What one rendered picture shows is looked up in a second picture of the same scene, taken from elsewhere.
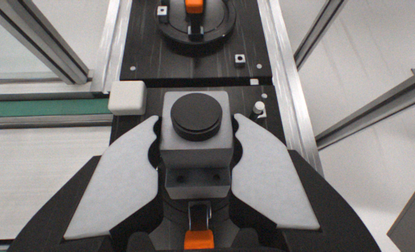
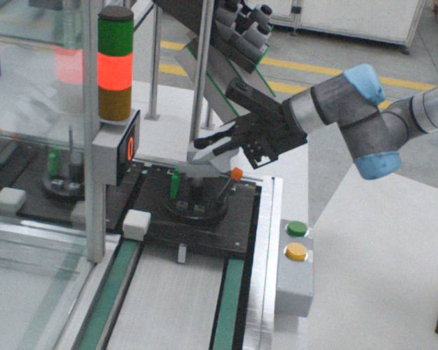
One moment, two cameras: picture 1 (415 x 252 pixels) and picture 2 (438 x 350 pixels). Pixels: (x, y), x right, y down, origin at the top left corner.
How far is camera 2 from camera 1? 102 cm
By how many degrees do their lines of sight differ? 56
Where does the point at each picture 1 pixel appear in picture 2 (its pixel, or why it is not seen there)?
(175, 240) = (232, 219)
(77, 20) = not seen: outside the picture
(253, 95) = (155, 173)
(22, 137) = (124, 323)
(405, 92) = (195, 114)
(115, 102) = (142, 221)
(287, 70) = (140, 157)
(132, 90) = (135, 214)
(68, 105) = (116, 271)
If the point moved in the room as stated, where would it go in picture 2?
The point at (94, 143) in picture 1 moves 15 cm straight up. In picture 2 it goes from (149, 275) to (153, 212)
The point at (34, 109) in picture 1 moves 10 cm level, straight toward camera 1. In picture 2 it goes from (110, 292) to (151, 263)
